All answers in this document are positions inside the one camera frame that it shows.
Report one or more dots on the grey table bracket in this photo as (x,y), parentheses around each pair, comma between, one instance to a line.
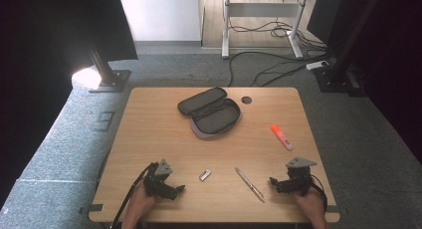
(91,208)
(335,209)

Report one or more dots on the black zip pencil case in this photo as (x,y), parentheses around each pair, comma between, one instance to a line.
(212,114)

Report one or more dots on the black curtain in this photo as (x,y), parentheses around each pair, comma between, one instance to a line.
(49,56)
(391,56)

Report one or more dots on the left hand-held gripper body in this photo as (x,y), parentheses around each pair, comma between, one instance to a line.
(156,184)

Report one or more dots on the black stand with base plate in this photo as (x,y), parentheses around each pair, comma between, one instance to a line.
(107,76)
(338,69)

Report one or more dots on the orange highlighter pen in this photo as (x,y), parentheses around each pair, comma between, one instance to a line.
(282,137)

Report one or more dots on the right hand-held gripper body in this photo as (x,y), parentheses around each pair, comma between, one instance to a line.
(300,181)

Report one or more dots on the person's left hand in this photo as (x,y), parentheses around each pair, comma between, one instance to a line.
(139,202)

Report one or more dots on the white power strip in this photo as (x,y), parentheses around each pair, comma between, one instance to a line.
(316,65)

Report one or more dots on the silver utility knife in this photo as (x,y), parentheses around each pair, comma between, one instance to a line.
(249,184)

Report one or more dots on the white metal desk frame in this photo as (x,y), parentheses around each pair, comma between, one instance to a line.
(262,10)

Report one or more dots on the person's right hand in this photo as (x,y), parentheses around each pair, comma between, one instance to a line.
(310,204)

